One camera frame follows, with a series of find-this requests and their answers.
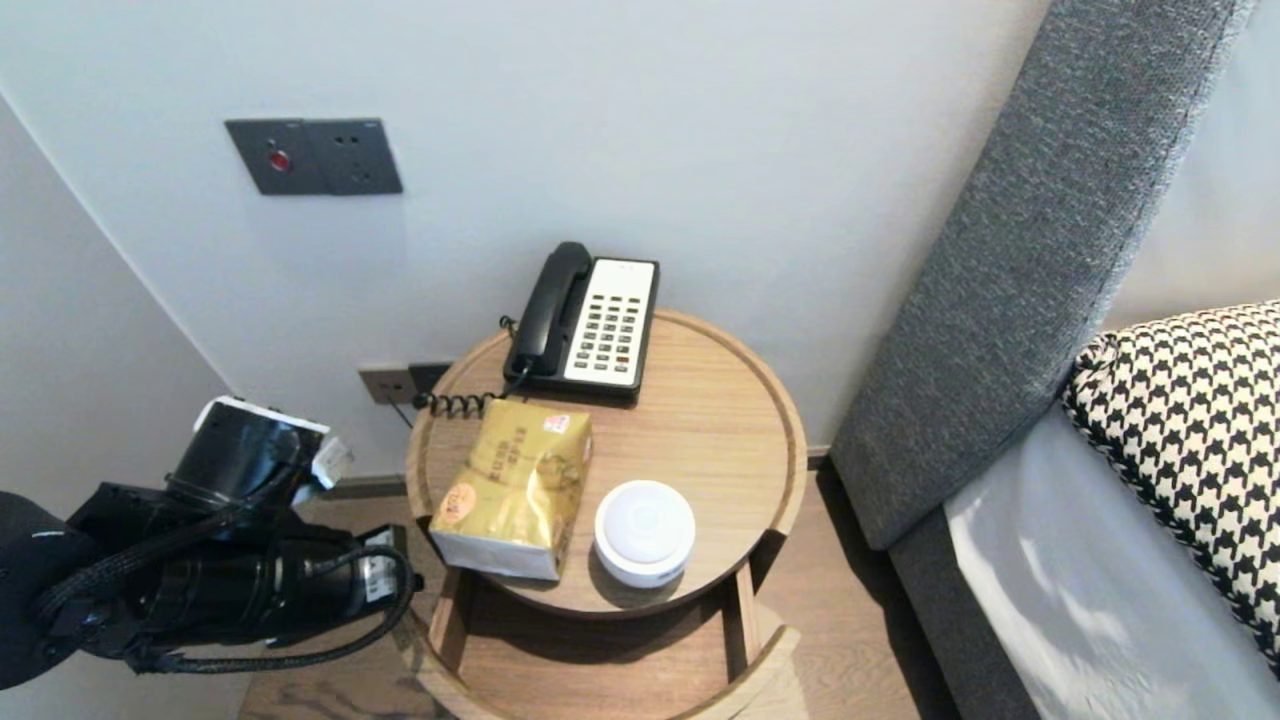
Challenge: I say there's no gold tissue pack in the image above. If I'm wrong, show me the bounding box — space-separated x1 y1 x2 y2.
428 397 594 581

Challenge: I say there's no curved-front wooden drawer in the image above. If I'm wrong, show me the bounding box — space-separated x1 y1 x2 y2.
395 560 801 720

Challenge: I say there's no white round lidded container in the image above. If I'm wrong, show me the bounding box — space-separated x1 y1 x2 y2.
593 479 697 588

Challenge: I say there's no white paper tag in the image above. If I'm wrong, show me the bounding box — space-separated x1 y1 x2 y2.
313 436 354 489

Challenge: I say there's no black telephone handset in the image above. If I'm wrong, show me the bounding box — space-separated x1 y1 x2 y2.
510 242 593 377

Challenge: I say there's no black telephone base white keypad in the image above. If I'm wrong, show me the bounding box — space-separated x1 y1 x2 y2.
503 256 661 405

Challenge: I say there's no round wooden side table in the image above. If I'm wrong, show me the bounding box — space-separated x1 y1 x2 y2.
405 308 809 621

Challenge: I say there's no grey fabric headboard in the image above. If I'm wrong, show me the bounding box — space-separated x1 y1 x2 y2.
830 0 1256 553

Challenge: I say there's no white bed sheet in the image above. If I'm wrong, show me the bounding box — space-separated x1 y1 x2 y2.
943 400 1280 720

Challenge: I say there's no black white houndstooth pillow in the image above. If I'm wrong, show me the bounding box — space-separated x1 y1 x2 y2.
1060 300 1280 681

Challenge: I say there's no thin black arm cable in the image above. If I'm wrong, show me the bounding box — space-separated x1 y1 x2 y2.
125 545 423 674

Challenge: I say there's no small grey wall outlet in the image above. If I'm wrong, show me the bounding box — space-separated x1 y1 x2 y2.
359 366 419 407

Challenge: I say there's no coiled black telephone cord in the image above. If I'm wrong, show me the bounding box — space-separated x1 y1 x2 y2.
413 316 531 420

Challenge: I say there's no dark grey wall socket plate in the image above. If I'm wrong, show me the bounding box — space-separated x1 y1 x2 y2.
301 119 404 196

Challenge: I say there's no dark grey red-button wall switch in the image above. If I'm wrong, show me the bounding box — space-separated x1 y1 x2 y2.
225 119 329 197

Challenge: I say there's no grey fabric bed frame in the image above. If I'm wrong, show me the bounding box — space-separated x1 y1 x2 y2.
888 510 1046 720

